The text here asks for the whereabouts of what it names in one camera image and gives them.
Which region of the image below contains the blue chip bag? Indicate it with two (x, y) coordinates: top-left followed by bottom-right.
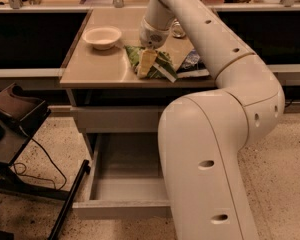
(177, 49), (209, 78)

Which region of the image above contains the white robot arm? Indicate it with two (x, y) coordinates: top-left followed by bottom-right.
(140, 0), (285, 240)

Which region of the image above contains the open grey middle drawer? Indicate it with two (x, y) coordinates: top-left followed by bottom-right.
(73, 133), (171, 219)

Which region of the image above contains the closed grey top drawer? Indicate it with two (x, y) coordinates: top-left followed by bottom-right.
(71, 106), (163, 133)

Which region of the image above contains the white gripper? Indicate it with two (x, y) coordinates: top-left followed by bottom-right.
(137, 19), (169, 78)

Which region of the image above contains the black cable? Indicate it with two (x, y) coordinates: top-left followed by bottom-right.
(11, 127), (68, 192)

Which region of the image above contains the black cart with device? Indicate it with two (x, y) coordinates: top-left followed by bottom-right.
(0, 83), (68, 200)

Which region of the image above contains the white paper bowl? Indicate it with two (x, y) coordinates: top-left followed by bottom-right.
(83, 26), (122, 50)

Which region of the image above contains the black metal bar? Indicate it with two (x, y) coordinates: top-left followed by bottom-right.
(47, 160), (90, 240)

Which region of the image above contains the grey drawer cabinet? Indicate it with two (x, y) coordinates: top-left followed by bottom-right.
(59, 7), (221, 220)

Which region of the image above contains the crushed gold soda can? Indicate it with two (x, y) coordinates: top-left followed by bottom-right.
(171, 19), (186, 38)

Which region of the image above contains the green jalapeno chip bag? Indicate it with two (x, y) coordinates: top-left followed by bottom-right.
(125, 45), (178, 83)

